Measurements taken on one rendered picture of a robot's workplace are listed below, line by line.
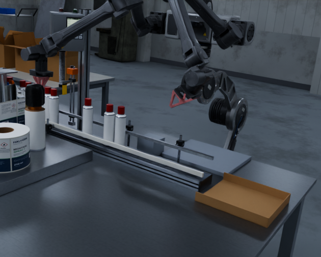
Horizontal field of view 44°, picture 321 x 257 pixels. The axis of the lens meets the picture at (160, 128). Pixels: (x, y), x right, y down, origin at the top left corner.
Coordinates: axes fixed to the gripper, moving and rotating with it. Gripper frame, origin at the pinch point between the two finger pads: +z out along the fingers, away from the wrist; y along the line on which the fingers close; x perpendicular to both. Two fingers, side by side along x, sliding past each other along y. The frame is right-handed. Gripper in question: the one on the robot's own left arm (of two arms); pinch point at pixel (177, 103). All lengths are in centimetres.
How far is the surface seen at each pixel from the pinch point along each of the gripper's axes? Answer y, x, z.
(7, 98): 5, -70, 81
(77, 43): -13, -64, 33
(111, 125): -1.0, -16.1, 37.3
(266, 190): -14, 51, 1
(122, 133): -1.9, -9.6, 35.8
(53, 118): -1, -44, 67
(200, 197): 11.4, 36.1, 11.7
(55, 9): -689, -627, 541
